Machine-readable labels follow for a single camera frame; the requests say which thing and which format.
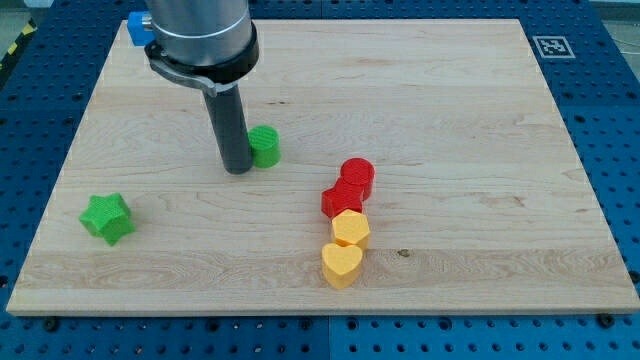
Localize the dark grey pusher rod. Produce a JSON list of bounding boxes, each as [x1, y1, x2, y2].
[[204, 85, 253, 175]]

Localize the green cylinder block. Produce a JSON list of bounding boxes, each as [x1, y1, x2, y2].
[[248, 125, 281, 168]]

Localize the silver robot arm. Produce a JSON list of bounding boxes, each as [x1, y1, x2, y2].
[[145, 0, 259, 174]]

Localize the blue cube block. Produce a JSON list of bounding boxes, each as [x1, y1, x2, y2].
[[127, 11, 155, 46]]

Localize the red cylinder block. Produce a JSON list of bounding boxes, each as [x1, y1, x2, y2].
[[340, 157, 375, 200]]

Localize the red star block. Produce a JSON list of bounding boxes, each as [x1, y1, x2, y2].
[[321, 177, 364, 219]]

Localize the green star block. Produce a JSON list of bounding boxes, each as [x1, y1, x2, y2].
[[79, 193, 136, 246]]

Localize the yellow pentagon block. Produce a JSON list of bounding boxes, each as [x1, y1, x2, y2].
[[331, 209, 371, 250]]

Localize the wooden board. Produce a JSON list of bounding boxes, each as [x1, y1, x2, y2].
[[7, 19, 639, 317]]

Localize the yellow heart block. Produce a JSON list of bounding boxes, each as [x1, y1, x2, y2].
[[321, 243, 363, 289]]

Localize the white fiducial marker tag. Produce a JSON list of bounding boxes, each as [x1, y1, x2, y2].
[[533, 35, 575, 59]]

